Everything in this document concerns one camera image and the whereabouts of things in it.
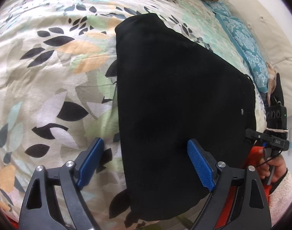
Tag black pants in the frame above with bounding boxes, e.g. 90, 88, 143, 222
109, 14, 256, 227

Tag white fuzzy sleeve forearm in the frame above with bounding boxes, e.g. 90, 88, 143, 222
269, 170, 292, 226

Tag person's right hand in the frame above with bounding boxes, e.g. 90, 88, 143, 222
253, 146, 287, 185

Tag clothes beside pillow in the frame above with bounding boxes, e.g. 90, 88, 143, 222
266, 62, 285, 106

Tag teal damask pillow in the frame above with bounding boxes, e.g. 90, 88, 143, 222
204, 1, 268, 93

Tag cream padded headboard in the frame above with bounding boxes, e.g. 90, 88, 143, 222
221, 0, 292, 116

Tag floral leaf bedspread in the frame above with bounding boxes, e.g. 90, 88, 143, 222
0, 0, 267, 230

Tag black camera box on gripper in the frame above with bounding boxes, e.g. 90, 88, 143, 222
266, 103, 288, 140

